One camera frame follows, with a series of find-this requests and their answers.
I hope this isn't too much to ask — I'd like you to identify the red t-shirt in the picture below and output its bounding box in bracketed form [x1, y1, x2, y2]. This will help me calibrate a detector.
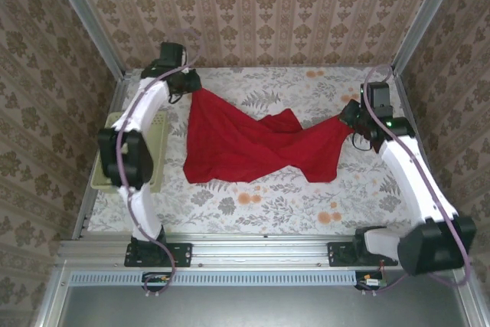
[182, 87, 351, 185]

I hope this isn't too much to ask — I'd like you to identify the pale green plastic basket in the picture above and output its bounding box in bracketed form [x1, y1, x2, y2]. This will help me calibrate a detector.
[90, 111, 169, 192]

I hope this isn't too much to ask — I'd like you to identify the floral table cloth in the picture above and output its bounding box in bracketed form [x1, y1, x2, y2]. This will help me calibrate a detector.
[87, 67, 441, 236]

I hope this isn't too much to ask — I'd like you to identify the small right connector board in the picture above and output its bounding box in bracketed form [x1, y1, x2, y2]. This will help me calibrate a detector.
[354, 270, 388, 292]

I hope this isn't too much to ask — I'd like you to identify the small connector board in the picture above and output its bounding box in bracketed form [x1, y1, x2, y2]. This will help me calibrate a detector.
[142, 271, 174, 293]
[354, 270, 388, 292]

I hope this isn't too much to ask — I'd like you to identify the small left connector board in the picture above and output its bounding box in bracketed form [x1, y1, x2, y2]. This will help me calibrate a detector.
[142, 271, 174, 293]

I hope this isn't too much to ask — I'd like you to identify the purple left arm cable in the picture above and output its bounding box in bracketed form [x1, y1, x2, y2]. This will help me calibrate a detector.
[116, 28, 203, 297]

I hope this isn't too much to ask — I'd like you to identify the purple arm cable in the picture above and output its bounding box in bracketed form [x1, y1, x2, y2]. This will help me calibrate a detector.
[116, 28, 203, 297]
[362, 64, 472, 297]

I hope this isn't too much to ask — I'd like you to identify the aluminium frame post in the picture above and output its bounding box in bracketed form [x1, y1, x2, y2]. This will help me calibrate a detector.
[44, 0, 129, 80]
[392, 0, 466, 75]

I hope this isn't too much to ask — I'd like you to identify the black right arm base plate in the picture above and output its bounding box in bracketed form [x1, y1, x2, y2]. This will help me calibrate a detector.
[327, 241, 399, 268]

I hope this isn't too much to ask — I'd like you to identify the aluminium mounting rail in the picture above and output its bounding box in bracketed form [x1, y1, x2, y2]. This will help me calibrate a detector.
[55, 234, 474, 267]

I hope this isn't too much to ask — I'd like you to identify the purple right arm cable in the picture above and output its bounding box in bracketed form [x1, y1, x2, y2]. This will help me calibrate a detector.
[362, 64, 472, 297]

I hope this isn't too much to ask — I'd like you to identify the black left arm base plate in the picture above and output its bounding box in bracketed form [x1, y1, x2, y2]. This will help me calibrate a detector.
[123, 242, 193, 268]

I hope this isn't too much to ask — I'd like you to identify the white slotted cable duct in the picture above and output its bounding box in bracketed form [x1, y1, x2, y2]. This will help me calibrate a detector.
[69, 270, 359, 286]

